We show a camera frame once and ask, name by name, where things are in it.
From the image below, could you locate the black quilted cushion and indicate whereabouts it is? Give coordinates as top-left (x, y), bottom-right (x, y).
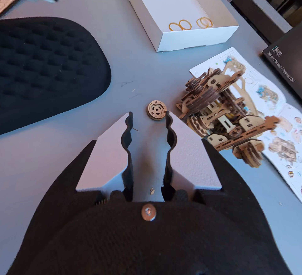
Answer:
top-left (0, 17), bottom-right (111, 135)

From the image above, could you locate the wooden mechanical model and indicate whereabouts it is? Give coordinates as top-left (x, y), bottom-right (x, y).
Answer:
top-left (175, 67), bottom-right (280, 168)

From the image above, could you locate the round wooden gear wheel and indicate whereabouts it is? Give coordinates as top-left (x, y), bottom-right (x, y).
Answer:
top-left (147, 100), bottom-right (167, 120)

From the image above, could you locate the black tablet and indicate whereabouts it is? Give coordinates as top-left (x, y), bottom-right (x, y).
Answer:
top-left (230, 0), bottom-right (293, 45)

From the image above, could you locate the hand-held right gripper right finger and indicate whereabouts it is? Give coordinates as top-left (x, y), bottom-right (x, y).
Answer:
top-left (160, 111), bottom-right (222, 202)

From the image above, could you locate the white cardboard box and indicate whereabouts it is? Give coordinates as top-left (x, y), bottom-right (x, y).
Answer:
top-left (117, 0), bottom-right (239, 52)

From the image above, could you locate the black model kit box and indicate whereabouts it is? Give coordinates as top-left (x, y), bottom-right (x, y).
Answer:
top-left (262, 22), bottom-right (302, 100)

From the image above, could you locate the white instruction booklet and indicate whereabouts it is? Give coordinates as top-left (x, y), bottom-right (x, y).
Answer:
top-left (188, 47), bottom-right (302, 203)

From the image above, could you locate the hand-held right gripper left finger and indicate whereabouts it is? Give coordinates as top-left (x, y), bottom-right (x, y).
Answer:
top-left (75, 111), bottom-right (134, 202)

